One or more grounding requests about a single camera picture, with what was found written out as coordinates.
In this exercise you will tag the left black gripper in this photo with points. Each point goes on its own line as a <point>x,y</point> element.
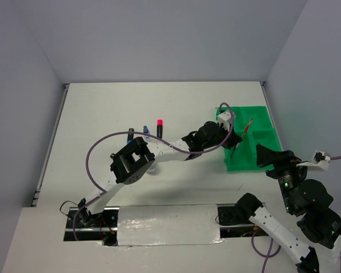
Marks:
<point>232,140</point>

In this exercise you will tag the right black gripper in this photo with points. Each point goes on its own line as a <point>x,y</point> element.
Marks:
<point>279,160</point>

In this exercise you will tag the red gel pen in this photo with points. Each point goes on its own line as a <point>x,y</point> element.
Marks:
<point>242,136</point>

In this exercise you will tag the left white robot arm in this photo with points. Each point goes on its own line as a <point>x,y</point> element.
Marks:
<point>131,162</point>

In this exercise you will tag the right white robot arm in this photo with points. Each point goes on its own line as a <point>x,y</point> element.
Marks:
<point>305,198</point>

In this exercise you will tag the green divided plastic tray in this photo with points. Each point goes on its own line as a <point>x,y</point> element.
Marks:
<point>261,132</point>

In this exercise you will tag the pink cap highlighter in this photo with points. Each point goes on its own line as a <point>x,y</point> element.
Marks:
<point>159,128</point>

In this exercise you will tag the clear jar of pins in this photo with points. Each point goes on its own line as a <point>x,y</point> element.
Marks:
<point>152,169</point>

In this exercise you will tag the clear blue-cap glue bottle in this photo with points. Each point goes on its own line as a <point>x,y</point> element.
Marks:
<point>146,133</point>

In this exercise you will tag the silver tape sheet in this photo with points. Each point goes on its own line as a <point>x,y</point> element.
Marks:
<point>168,225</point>

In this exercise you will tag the blue cap highlighter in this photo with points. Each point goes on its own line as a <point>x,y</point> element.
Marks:
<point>130,135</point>

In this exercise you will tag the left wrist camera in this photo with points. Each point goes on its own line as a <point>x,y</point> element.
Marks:
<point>226,119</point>

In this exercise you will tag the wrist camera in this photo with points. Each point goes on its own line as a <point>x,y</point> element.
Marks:
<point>226,119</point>
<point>320,161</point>

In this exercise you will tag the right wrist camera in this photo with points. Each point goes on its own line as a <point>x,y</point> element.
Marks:
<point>320,161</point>

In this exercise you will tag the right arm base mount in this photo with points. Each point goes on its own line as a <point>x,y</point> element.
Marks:
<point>232,226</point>

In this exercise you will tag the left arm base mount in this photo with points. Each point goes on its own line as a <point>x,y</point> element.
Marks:
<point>102,229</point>

